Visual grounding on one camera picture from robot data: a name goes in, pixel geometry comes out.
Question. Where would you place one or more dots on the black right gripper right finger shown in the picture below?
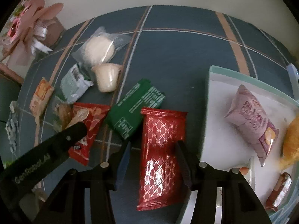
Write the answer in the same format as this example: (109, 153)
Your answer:
(213, 192)

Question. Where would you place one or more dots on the pink oat snack packet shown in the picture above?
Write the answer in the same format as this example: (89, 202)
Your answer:
(251, 121)

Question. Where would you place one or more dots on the blue plaid tablecloth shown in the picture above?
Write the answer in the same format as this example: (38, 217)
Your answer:
(171, 46)

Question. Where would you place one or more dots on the wrapped yellow croissant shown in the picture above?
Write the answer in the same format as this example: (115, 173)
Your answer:
(290, 145)

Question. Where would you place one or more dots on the pink paper flower bouquet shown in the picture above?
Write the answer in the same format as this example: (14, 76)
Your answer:
(18, 44)

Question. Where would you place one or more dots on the clear bag white bun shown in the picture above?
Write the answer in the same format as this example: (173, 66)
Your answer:
(100, 47)

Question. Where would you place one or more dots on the dark green snack packet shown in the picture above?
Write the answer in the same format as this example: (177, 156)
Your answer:
(125, 116)

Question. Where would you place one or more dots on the mint green snack packet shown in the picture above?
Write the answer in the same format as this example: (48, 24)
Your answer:
(75, 83)

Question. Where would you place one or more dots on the glass vase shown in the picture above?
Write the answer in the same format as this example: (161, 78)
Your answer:
(49, 32)

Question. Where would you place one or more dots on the white jelly cup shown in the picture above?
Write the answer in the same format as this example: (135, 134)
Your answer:
(107, 76)

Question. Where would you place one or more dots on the beige orange oat snack packet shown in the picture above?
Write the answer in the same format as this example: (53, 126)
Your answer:
(40, 99)

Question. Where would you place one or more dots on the white power strip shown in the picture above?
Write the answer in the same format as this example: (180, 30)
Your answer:
(293, 75)

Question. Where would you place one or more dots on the red biscuit snack packet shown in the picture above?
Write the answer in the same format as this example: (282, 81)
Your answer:
(92, 115)

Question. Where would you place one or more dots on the pale green white tray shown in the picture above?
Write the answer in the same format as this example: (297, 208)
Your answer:
(223, 147)

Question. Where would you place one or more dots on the brown chocolate bar packet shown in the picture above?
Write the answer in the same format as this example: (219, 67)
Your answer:
(279, 192)

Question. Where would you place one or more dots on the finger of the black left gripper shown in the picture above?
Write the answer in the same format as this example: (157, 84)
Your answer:
(27, 171)

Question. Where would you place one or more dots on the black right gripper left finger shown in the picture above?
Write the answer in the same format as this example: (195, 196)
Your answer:
(66, 203)

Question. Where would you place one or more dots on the red patterned snack packet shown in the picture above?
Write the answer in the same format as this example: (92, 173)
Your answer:
(160, 182)

